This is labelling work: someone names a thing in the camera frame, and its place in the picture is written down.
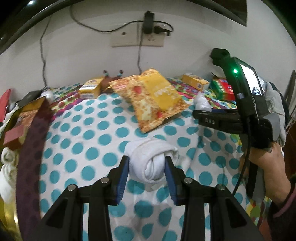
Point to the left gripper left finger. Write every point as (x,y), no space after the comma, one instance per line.
(118,177)

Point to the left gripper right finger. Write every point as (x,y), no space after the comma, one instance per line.
(174,178)

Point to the white sock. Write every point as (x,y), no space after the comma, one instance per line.
(147,159)

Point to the brown braided doll figurine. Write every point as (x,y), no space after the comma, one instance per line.
(106,81)

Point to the yellow snack packet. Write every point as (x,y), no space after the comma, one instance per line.
(159,96)

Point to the right hand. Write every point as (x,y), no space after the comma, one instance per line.
(277,184)

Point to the grey work glove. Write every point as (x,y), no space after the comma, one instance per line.
(274,104)

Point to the red green medicine box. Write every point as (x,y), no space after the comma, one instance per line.
(223,91)

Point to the polka dot bed cloth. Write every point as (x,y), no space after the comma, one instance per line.
(99,165)

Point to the white crumpled tissue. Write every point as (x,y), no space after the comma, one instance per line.
(201,103)

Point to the orange medicine box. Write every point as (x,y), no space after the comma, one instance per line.
(195,81)

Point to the orange patterned snack packet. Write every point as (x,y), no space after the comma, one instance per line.
(128,88)

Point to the yellow cigarette box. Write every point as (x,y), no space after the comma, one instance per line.
(91,89)

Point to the brown snack packet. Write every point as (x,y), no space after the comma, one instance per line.
(25,118)

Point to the white folded towel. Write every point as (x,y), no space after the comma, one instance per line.
(9,160)

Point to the dark red small box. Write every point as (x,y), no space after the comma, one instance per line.
(15,138)

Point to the black set-top box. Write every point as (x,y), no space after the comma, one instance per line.
(29,97)

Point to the gold metal tray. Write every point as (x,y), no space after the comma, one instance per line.
(20,217)

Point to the red paper bag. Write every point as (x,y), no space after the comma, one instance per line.
(4,101)

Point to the black plug adapter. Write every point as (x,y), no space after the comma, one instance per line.
(148,22)

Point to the white wall socket plate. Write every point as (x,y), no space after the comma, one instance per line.
(130,35)

